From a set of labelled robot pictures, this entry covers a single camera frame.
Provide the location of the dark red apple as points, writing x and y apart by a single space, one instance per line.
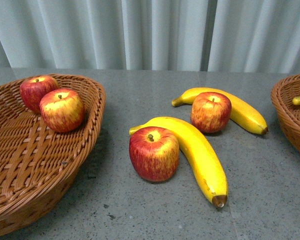
154 153

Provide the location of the large front yellow banana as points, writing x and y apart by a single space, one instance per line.
206 166

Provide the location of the red orange apple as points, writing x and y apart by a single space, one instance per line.
210 112

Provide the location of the red yellow apple in basket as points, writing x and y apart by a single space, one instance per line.
62 110

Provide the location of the back red apple in basket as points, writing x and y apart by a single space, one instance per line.
34 89

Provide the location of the left brown wicker basket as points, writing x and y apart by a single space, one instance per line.
38 165

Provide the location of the brown wicker basket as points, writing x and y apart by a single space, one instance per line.
38 165
282 95

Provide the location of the white pleated curtain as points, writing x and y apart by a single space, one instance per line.
181 35

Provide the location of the right brown wicker basket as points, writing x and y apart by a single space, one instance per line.
282 95

